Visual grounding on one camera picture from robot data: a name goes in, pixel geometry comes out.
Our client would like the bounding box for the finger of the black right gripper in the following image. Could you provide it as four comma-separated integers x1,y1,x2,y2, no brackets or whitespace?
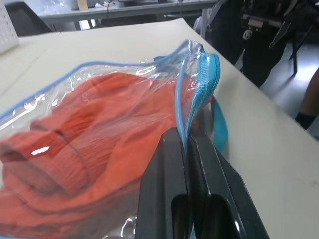
186,135,270,239

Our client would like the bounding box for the black pointed left gripper right finger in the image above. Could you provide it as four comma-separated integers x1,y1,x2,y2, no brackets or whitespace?
268,20,294,50

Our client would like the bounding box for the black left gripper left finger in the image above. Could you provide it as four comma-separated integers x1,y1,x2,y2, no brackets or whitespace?
136,127,193,239

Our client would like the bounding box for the clear plastic pouch blue trim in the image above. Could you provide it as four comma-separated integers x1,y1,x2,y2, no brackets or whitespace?
0,39,230,239

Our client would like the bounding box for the orange cloth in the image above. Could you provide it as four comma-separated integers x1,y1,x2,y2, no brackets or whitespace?
0,72,215,231

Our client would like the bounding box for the person's leg with black sock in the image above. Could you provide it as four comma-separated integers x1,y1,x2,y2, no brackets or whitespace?
295,69,319,130

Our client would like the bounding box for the grey metal table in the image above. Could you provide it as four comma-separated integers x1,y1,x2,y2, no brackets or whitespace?
37,0,218,40

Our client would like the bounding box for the white perforated box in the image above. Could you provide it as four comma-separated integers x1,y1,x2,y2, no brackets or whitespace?
0,0,20,54

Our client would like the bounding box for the black stand frame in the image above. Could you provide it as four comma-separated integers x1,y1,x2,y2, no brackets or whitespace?
208,0,314,88

